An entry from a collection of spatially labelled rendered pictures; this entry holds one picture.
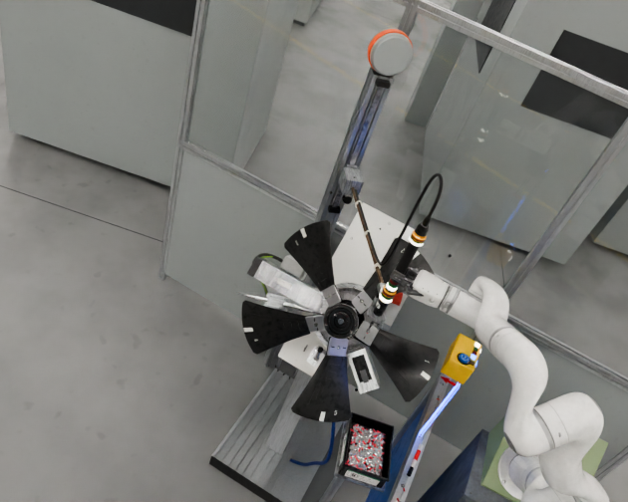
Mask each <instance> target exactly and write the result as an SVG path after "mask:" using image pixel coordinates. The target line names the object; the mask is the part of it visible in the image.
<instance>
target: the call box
mask: <svg viewBox="0 0 628 502"><path fill-rule="evenodd" d="M475 343H476V342H475V341H473V340H471V339H470V338H468V337H466V336H464V335H463V334H458V336H457V337H456V339H455V340H454V341H453V343H452V344H451V346H450V349H449V351H448V354H447V356H446V359H445V361H444V364H443V366H442V369H441V373H443V374H445V375H446V376H448V377H451V378H452V379H454V380H456V381H458V382H459V383H461V384H464V383H465V382H466V381H467V379H468V378H469V377H470V376H471V374H472V373H473V370H474V367H475V364H476V361H477V358H478V355H479V352H480V349H481V345H479V348H478V351H477V354H476V356H475V360H473V359H472V358H471V355H472V351H473V347H475ZM460 354H466V355H467V356H469V357H470V361H473V362H474V366H472V365H470V362H468V363H467V364H465V363H463V362H461V361H460V359H459V356H460Z"/></svg>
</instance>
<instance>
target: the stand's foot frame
mask: <svg viewBox="0 0 628 502"><path fill-rule="evenodd" d="M293 382H294V378H292V377H290V376H288V375H286V374H285V373H283V372H281V371H280V370H278V369H275V370H274V371H273V372H272V374H271V375H270V376H269V378H268V379H267V381H266V382H265V383H264V385H263V386H262V387H261V389H260V390H259V392H258V393H257V394H256V396H255V397H254V398H253V400H252V401H251V402H250V404H249V405H248V407H247V408H246V409H245V411H244V412H243V413H242V415H240V417H239V418H238V419H237V421H236V422H235V423H234V425H233V426H232V428H231V429H230V430H229V432H228V433H227V434H226V436H225V437H224V439H223V440H222V441H221V443H220V444H219V445H218V447H217V448H216V450H215V451H214V452H213V454H212V455H211V458H210V461H209V464H210V465H212V466H213V467H215V468H216V469H218V470H219V471H221V472H222V473H224V474H225V475H227V476H228V477H230V478H231V479H233V480H234V481H236V482H237V483H239V484H241V485H242V486H244V487H245V488H247V489H248V490H250V491H251V492H253V493H254V494H256V495H257V496H259V497H260V498H262V499H263V500H265V501H266V502H300V501H301V500H302V498H303V496H304V494H305V492H306V490H307V488H308V486H309V485H310V483H311V481H312V479H313V477H314V475H315V473H316V472H317V470H318V468H319V466H320V465H310V466H301V465H298V464H295V463H292V462H290V461H289V460H290V459H291V458H292V459H294V460H296V461H299V462H304V463H308V462H313V461H322V460H323V458H324V457H325V455H326V453H327V451H328V449H329V446H330V439H331V429H332V422H323V421H316V420H312V419H308V418H305V417H304V418H303V420H301V419H299V421H298V423H297V425H296V427H295V429H294V431H293V433H292V436H291V438H290V440H289V442H288V444H287V446H286V448H285V450H284V451H283V453H282V454H281V455H280V454H278V452H279V451H278V452H275V451H274V450H272V449H270V448H269V447H270V446H269V447H267V446H266V442H267V440H268V438H269V436H270V433H271V431H272V429H273V426H274V424H275V422H276V420H277V417H278V415H279V413H280V410H281V408H282V406H283V404H284V401H285V399H286V397H287V394H288V392H289V390H290V388H291V386H292V384H293ZM269 449H270V450H269ZM275 453H276V454H275Z"/></svg>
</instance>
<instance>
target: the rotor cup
mask: <svg viewBox="0 0 628 502"><path fill-rule="evenodd" d="M351 302H352V301H351V300H342V301H341V302H339V303H337V304H335V305H333V306H331V307H328V308H327V310H326V312H325V315H324V319H323V324H324V328H325V330H326V332H327V333H328V334H329V335H330V336H332V337H333V338H336V339H348V340H351V339H353V338H354V336H355V334H356V333H357V331H358V330H357V329H359V328H360V326H361V324H362V323H363V321H365V317H364V314H363V315H362V316H361V315H360V313H359V312H358V311H357V310H356V308H355V307H354V306H353V304H352V303H351ZM354 309H355V310H354ZM340 318H342V319H343V320H344V323H343V324H342V325H340V324H338V319H340ZM356 330H357V331H356Z"/></svg>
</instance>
